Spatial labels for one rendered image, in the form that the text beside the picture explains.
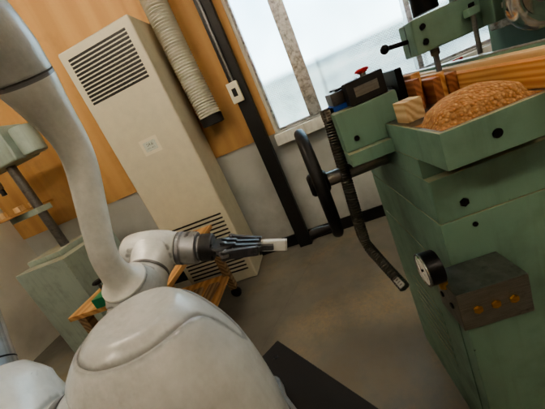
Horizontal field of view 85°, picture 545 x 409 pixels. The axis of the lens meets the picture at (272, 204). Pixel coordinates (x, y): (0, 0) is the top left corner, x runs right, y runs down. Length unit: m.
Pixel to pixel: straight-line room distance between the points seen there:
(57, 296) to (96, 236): 1.89
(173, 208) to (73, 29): 1.36
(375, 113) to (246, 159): 1.61
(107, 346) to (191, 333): 0.07
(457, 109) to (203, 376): 0.46
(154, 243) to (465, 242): 0.70
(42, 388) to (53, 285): 2.11
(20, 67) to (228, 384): 0.56
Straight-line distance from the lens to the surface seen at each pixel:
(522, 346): 0.89
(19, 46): 0.65
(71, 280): 2.40
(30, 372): 0.43
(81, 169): 0.70
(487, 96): 0.54
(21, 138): 2.42
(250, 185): 2.26
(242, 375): 0.33
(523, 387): 0.97
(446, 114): 0.52
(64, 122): 0.68
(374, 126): 0.70
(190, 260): 0.83
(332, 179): 0.76
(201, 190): 2.04
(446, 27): 0.80
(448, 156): 0.51
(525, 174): 0.69
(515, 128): 0.55
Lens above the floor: 1.03
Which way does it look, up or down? 16 degrees down
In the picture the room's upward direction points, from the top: 24 degrees counter-clockwise
